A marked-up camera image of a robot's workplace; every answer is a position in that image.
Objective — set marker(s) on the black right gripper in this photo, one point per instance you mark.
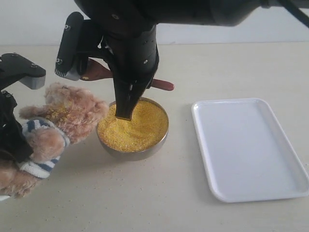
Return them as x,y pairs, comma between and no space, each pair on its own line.
132,56

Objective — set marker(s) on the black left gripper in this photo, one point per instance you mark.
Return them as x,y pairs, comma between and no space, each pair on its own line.
13,144

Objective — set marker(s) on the dark red wooden spoon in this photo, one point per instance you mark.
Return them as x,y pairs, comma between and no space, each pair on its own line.
96,71

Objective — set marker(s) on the tan teddy bear striped shirt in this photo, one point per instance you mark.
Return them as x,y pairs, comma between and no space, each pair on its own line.
48,142

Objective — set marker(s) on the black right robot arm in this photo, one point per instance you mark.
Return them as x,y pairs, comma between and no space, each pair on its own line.
143,12

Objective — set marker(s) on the yellow millet grain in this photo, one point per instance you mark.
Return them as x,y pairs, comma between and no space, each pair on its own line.
77,111

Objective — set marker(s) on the steel bowl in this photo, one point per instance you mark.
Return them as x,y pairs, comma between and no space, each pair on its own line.
131,154

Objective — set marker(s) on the white rectangular plastic tray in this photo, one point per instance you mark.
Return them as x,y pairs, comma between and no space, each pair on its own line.
246,154

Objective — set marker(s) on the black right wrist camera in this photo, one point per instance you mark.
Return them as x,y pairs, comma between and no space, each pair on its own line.
80,41

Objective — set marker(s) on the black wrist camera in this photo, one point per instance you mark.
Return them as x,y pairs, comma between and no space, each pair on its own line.
16,68
80,41

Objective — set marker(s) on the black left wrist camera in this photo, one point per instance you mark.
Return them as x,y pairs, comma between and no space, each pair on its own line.
16,68

